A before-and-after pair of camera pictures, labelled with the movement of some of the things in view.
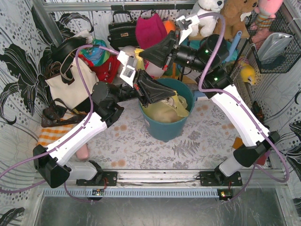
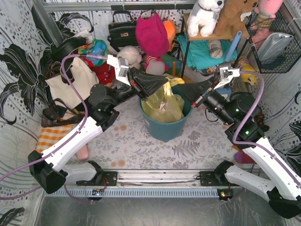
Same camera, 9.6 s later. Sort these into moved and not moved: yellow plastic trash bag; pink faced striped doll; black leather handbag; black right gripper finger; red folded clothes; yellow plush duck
Moved: yellow plastic trash bag; black right gripper finger
Not moved: yellow plush duck; red folded clothes; pink faced striped doll; black leather handbag
